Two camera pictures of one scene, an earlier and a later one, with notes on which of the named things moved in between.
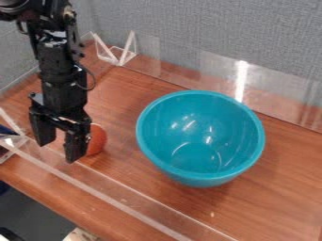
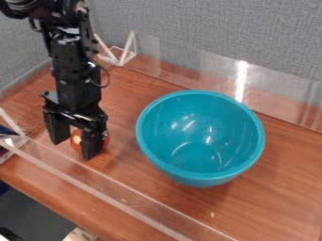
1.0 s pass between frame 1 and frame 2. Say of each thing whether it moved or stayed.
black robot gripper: moved
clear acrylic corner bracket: stayed
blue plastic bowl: stayed
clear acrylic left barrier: stayed
